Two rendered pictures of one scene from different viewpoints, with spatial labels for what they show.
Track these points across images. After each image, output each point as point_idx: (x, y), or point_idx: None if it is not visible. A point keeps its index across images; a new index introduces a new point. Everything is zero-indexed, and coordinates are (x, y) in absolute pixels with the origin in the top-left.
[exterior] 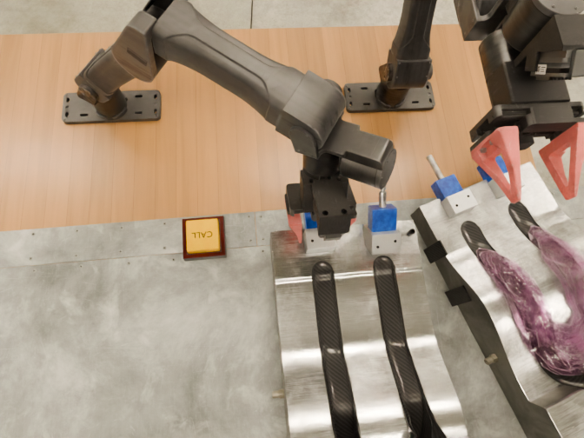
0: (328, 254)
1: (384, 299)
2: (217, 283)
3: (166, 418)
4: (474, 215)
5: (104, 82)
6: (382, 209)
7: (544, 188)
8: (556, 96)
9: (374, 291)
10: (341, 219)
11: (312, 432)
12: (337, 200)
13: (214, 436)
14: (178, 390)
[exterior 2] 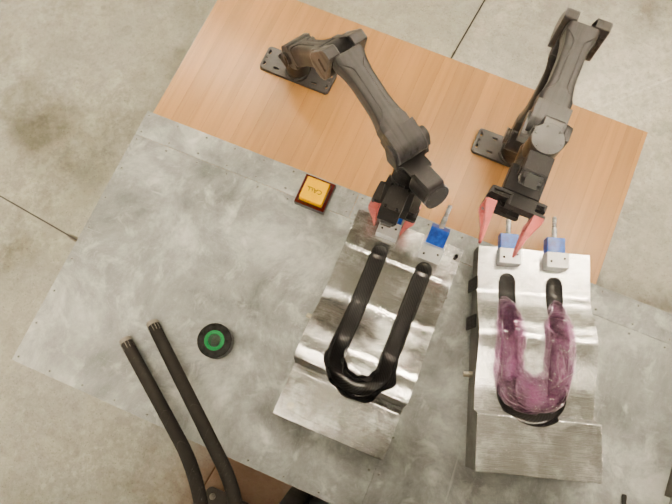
0: (389, 243)
1: (412, 292)
2: (308, 229)
3: (234, 296)
4: (516, 272)
5: (299, 59)
6: (439, 228)
7: (587, 280)
8: (531, 195)
9: (408, 283)
10: (392, 213)
11: (317, 338)
12: (398, 202)
13: (257, 323)
14: (249, 284)
